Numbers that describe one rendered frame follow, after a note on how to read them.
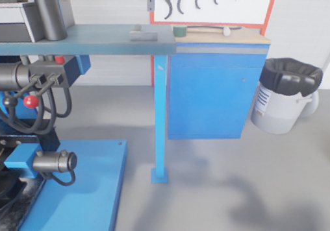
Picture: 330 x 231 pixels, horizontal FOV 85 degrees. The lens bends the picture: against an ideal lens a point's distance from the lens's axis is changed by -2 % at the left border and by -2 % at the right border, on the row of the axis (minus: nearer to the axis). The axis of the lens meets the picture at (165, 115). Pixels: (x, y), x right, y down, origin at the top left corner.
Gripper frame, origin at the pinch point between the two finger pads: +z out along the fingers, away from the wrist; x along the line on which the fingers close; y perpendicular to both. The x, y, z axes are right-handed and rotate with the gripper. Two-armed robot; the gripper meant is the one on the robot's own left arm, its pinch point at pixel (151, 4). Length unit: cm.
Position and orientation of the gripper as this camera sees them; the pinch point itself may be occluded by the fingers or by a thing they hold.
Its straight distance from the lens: 75.8
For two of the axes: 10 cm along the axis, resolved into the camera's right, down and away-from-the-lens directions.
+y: -10.0, 0.0, -0.3
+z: -0.2, 8.2, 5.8
